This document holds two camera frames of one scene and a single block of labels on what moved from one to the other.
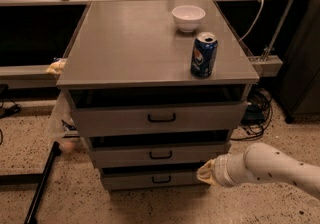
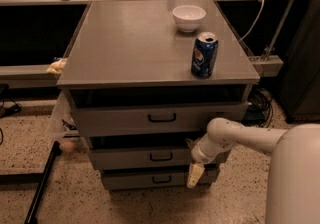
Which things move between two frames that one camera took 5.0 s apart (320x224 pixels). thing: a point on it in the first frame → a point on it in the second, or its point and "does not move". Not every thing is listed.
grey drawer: (160, 118) does not move
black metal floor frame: (28, 178) does not move
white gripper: (221, 170) → (200, 155)
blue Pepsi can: (204, 54) does not move
